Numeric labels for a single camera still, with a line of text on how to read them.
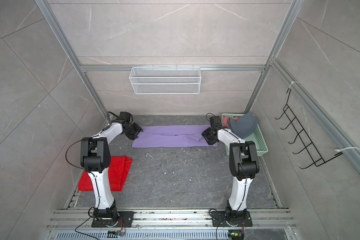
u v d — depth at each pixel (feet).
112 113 2.94
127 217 2.40
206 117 2.73
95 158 1.85
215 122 2.62
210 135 2.82
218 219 2.39
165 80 3.39
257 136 3.40
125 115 2.75
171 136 3.52
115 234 2.33
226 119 3.32
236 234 2.30
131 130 2.95
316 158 1.98
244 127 3.44
